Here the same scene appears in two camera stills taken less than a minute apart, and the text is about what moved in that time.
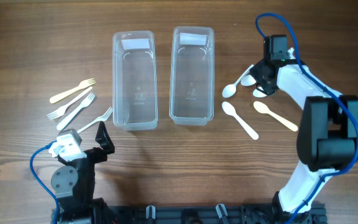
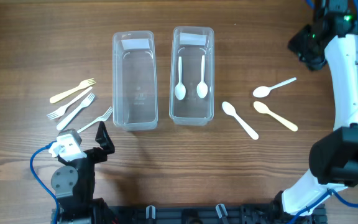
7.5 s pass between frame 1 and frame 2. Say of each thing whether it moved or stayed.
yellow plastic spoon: stayed
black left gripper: stayed
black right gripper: moved
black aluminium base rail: stayed
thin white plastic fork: stayed
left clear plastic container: stayed
